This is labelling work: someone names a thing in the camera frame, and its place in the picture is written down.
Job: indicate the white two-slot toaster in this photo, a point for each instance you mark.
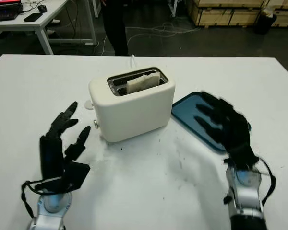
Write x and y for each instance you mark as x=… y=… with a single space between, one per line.
x=134 y=115

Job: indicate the white bread slice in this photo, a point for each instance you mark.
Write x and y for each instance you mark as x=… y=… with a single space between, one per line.
x=144 y=82

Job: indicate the wooden shipping crate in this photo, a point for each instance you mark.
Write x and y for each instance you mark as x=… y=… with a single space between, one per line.
x=286 y=15
x=225 y=14

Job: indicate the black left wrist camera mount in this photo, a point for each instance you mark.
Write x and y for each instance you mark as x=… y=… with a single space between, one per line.
x=74 y=175

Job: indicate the black laptop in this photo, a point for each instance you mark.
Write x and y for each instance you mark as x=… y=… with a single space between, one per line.
x=4 y=10

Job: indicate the silver toaster dial knob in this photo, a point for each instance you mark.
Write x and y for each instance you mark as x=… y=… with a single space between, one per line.
x=96 y=123

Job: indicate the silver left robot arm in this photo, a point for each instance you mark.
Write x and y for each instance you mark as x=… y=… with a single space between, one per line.
x=50 y=213

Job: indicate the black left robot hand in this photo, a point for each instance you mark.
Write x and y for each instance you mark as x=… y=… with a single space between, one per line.
x=50 y=155

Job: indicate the black smartphone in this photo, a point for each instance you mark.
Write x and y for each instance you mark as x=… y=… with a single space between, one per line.
x=33 y=17

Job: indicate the white office desk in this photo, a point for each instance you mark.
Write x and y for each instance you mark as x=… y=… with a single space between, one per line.
x=16 y=25

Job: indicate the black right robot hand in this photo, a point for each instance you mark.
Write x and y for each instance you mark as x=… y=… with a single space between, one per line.
x=235 y=134

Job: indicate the white toaster lever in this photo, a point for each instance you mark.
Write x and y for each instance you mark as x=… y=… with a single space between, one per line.
x=89 y=105

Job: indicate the blue plastic tray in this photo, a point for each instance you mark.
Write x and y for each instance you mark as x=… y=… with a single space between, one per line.
x=184 y=112

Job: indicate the person in black trousers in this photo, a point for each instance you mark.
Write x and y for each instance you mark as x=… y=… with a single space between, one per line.
x=116 y=28

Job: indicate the black computer mouse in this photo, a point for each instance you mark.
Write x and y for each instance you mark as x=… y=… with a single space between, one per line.
x=42 y=8

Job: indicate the black trash bin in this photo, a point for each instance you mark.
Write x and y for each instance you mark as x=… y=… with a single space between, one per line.
x=266 y=25

